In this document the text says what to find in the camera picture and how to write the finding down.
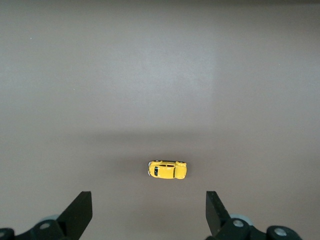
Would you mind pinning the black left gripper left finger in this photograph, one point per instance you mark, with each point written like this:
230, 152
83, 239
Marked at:
75, 215

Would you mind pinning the yellow beetle toy car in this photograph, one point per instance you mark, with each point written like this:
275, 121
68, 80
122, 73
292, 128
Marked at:
167, 171

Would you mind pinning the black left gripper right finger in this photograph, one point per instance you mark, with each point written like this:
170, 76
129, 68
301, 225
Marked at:
217, 217

